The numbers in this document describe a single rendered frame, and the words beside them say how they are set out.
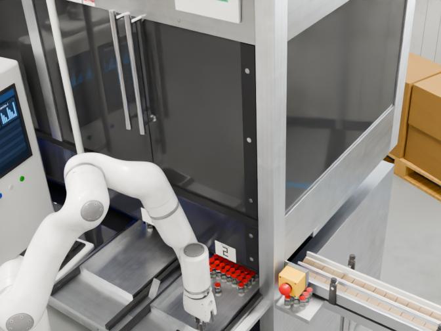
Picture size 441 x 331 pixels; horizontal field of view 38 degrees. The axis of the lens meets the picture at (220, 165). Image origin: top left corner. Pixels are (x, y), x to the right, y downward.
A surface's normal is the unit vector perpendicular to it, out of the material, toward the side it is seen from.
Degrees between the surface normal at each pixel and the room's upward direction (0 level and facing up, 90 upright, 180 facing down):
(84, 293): 0
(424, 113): 90
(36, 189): 90
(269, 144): 90
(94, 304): 0
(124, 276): 0
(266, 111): 90
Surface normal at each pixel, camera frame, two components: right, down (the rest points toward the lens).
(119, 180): -0.57, 0.43
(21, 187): 0.88, 0.22
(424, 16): -0.86, 0.32
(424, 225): -0.04, -0.83
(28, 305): 0.47, 0.11
